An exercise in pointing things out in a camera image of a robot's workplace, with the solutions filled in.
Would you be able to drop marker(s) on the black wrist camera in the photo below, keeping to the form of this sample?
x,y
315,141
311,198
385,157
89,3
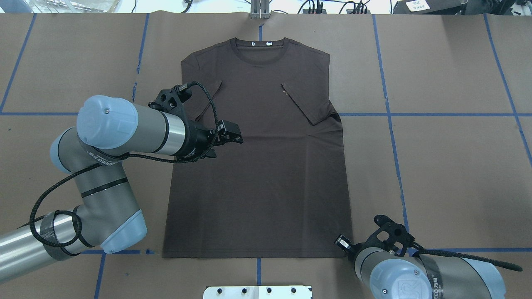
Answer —
x,y
172,100
391,237

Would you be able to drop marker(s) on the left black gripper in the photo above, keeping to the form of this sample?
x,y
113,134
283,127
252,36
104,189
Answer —
x,y
194,140

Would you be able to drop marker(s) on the dark brown t-shirt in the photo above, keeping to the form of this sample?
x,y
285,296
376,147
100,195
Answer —
x,y
283,192

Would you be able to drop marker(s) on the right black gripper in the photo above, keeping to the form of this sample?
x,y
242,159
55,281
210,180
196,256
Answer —
x,y
343,242

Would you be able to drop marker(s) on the aluminium frame post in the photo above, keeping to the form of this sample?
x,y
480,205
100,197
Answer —
x,y
260,9

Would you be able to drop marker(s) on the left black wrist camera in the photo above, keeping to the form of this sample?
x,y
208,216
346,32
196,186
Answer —
x,y
172,100

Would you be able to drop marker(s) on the black box with white label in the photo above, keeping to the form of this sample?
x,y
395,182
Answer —
x,y
429,7

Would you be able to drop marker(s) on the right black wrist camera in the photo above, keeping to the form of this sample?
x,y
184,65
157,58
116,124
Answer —
x,y
391,237

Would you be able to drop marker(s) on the white pedestal column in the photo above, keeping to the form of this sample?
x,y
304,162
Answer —
x,y
259,292

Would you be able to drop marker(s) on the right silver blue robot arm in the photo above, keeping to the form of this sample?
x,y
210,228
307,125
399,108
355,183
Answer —
x,y
425,276

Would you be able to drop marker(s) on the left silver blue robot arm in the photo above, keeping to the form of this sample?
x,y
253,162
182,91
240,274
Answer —
x,y
95,204

